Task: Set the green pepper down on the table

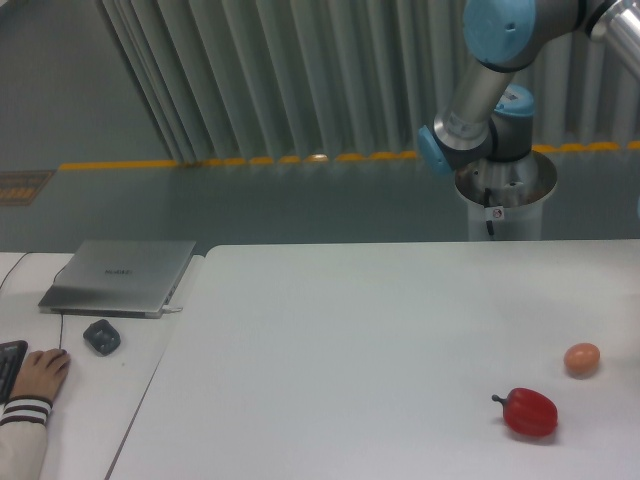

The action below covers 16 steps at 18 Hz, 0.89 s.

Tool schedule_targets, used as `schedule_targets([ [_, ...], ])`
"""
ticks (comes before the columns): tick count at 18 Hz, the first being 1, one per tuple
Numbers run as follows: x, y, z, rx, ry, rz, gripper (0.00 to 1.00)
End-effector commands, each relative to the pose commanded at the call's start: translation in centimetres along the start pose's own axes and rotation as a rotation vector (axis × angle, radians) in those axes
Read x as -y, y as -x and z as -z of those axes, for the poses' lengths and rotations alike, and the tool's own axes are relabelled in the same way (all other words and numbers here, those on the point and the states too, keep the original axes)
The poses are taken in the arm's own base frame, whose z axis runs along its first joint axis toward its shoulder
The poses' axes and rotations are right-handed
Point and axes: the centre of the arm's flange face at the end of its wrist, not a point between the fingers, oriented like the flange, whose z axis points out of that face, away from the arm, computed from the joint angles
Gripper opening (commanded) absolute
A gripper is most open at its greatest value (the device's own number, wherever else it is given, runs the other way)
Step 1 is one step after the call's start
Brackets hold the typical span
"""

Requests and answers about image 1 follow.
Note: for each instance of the black keyboard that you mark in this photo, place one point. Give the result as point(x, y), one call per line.
point(12, 355)

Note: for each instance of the person's right hand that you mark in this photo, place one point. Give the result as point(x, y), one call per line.
point(41, 375)

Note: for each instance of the silver closed laptop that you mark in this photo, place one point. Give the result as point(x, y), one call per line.
point(119, 278)

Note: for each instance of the red toy pepper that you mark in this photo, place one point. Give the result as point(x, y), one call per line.
point(528, 412)

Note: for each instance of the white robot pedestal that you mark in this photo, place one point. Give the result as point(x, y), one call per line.
point(505, 201)

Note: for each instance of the brown egg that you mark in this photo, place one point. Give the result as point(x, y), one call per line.
point(581, 359)

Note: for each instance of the pale pleated curtain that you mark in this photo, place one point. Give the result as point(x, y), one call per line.
point(279, 79)

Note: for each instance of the cream striped sleeve forearm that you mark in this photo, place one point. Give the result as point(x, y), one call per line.
point(24, 437)

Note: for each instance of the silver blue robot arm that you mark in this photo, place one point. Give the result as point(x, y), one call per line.
point(484, 135)

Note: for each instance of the white laptop dongle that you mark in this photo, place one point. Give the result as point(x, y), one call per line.
point(170, 309)

